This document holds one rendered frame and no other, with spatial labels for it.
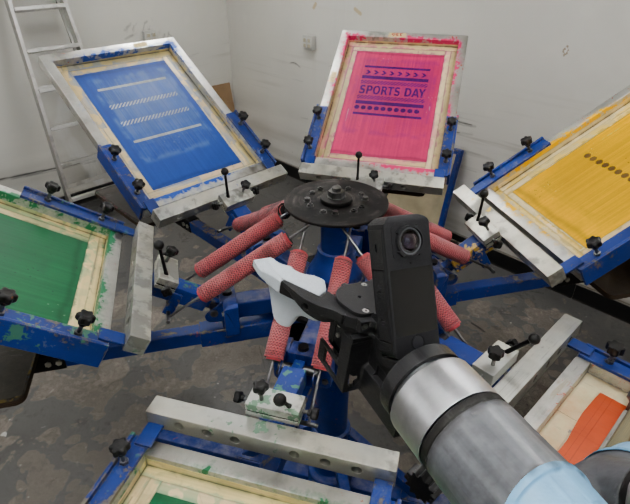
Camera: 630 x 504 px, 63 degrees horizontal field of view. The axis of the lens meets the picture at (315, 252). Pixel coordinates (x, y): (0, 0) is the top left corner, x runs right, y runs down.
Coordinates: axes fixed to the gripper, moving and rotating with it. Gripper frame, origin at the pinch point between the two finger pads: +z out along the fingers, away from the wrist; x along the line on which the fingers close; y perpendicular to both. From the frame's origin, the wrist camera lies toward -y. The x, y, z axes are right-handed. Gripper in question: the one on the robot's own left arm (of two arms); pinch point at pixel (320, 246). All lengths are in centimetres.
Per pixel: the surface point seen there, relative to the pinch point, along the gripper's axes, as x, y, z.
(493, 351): 63, 47, 22
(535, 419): 70, 60, 10
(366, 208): 51, 30, 67
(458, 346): 64, 55, 33
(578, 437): 78, 62, 4
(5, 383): -43, 79, 80
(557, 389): 82, 58, 15
